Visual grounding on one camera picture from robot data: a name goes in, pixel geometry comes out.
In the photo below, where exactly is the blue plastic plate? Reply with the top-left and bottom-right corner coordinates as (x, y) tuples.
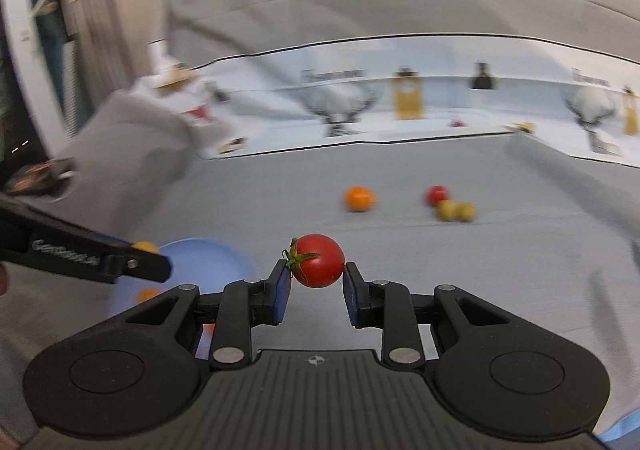
(106, 237), (255, 318)

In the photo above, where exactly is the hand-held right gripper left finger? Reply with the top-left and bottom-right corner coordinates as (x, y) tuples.
(47, 259), (293, 372)

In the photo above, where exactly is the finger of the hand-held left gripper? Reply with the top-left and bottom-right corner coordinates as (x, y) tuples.
(0, 194), (173, 284)

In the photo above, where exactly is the white printed deer cloth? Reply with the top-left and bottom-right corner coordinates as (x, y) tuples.
(132, 32), (640, 163)

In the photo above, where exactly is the light blue object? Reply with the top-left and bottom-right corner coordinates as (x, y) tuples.
(597, 417), (640, 443)

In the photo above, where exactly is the black smartphone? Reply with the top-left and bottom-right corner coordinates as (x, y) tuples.
(2, 159), (77, 198)

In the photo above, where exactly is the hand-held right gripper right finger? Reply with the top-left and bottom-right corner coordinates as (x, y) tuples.
(342, 262), (581, 372)

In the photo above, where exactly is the white window frame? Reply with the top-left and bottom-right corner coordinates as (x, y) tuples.
(0, 0), (67, 157)

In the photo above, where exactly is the grey curtain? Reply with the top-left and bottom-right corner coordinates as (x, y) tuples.
(55, 0), (137, 131)

